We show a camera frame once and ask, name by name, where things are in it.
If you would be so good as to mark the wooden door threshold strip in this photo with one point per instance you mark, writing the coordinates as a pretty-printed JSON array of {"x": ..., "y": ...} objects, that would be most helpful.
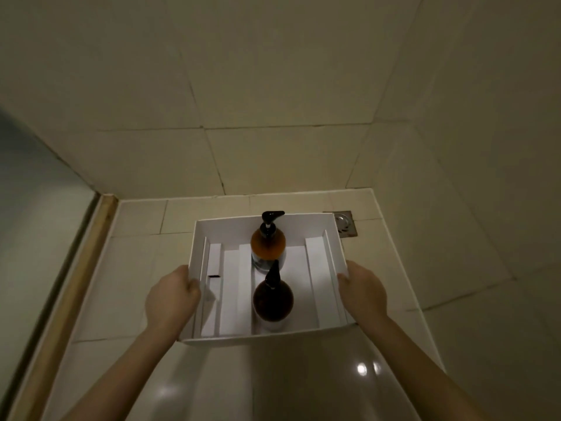
[{"x": 65, "y": 311}]

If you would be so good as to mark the person's right forearm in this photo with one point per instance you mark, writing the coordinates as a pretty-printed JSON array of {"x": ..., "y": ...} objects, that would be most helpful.
[{"x": 425, "y": 372}]

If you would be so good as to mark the person's left forearm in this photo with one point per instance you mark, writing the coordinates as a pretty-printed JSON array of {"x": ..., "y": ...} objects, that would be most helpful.
[{"x": 118, "y": 372}]

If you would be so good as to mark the frosted glass door panel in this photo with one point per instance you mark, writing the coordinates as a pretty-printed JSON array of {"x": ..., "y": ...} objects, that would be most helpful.
[{"x": 30, "y": 241}]

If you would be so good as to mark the person's left thumb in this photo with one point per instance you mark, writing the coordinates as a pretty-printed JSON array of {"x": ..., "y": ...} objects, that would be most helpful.
[{"x": 193, "y": 288}]

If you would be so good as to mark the white cardboard box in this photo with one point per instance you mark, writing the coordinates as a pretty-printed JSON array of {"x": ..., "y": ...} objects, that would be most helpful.
[{"x": 267, "y": 280}]

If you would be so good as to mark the amber pump bottle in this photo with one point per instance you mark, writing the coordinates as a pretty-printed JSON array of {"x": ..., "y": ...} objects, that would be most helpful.
[{"x": 268, "y": 245}]

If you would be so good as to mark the person's right hand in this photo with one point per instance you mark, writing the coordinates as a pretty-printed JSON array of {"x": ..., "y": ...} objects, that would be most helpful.
[{"x": 363, "y": 293}]

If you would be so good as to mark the person's left hand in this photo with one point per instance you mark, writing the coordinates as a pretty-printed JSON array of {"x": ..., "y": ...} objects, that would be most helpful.
[{"x": 168, "y": 302}]

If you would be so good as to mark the dark brown pump bottle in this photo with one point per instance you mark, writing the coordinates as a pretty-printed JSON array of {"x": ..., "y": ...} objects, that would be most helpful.
[{"x": 273, "y": 298}]

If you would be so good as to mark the metal floor drain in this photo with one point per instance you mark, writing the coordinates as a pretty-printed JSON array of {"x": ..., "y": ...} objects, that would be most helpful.
[{"x": 344, "y": 223}]

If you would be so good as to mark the person's right thumb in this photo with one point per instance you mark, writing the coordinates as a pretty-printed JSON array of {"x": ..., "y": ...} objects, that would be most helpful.
[{"x": 344, "y": 284}]

